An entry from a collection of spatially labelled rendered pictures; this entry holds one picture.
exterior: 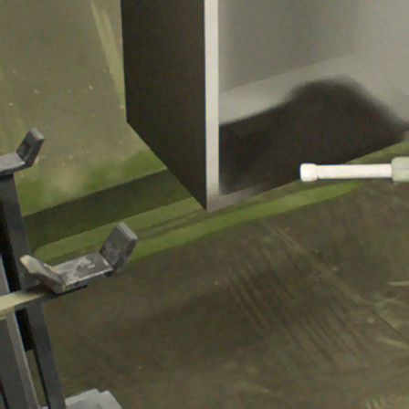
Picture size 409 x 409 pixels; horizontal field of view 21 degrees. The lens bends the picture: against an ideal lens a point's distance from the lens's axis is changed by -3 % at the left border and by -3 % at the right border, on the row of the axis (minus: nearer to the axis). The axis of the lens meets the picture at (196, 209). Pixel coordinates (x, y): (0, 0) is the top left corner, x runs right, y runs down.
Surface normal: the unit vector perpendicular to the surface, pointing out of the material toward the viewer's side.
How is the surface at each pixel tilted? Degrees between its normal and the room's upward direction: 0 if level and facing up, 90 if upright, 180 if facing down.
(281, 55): 102
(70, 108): 57
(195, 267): 0
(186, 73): 90
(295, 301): 0
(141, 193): 91
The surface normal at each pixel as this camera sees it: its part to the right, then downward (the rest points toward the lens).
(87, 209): 0.44, 0.40
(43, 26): 0.30, -0.14
